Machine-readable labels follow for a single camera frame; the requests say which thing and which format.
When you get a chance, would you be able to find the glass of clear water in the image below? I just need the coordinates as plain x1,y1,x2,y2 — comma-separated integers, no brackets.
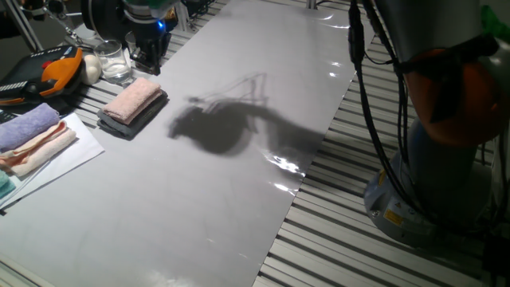
92,39,133,86

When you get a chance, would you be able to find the peach folded cloth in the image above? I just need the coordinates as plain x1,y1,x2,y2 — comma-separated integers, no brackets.
0,120,69,163

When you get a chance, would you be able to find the orange and black teach pendant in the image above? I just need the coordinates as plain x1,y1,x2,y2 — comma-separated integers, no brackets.
0,44,85,107

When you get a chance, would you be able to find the grey plastic table mat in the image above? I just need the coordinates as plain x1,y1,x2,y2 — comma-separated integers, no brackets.
0,0,375,287

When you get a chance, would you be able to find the pink terry cloth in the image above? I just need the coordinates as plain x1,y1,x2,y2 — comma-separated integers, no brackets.
102,77,163,126

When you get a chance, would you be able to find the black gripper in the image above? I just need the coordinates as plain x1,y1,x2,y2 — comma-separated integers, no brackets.
130,18,171,77

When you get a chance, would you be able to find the white paper sheet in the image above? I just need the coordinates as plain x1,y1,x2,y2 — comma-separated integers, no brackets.
0,112,106,210

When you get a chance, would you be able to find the purple folded cloth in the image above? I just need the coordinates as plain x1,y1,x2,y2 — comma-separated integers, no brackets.
0,102,61,154

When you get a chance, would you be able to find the thin metal stand rod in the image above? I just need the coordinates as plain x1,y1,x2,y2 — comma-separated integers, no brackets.
42,0,85,47

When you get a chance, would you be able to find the dark grey terry cloth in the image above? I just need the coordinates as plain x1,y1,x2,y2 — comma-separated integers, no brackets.
96,89,170,141

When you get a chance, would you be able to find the teal folded cloth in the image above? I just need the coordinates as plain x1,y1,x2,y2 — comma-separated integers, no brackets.
0,170,18,200

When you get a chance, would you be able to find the black round device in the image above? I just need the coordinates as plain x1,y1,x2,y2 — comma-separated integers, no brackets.
80,0,133,41

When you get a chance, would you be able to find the green fabric heap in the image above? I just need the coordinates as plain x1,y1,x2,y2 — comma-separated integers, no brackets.
479,3,510,43

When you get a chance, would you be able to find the thick black cable bundle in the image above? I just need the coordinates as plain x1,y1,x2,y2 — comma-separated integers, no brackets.
347,0,426,218

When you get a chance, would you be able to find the white egg-shaped object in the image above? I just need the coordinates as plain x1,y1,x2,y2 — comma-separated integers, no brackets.
80,53,103,86

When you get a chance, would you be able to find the cream folded cloth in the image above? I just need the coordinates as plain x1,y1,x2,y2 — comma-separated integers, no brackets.
0,128,78,178

